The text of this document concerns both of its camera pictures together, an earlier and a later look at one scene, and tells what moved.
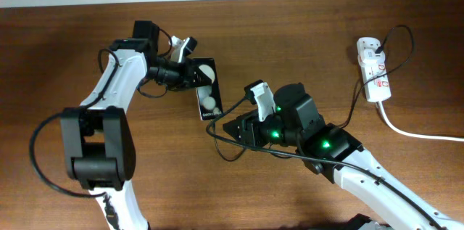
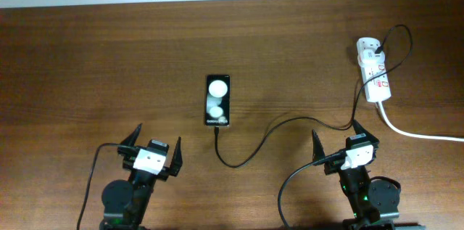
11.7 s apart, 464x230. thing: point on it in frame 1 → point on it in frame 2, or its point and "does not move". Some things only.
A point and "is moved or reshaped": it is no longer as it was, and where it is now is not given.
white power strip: [375, 77] does not move
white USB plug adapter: [368, 56] does not move
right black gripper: [251, 128] → [359, 130]
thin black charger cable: [362, 81] is moved or reshaped
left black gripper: [185, 79] → [125, 151]
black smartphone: [209, 96] is moved or reshaped
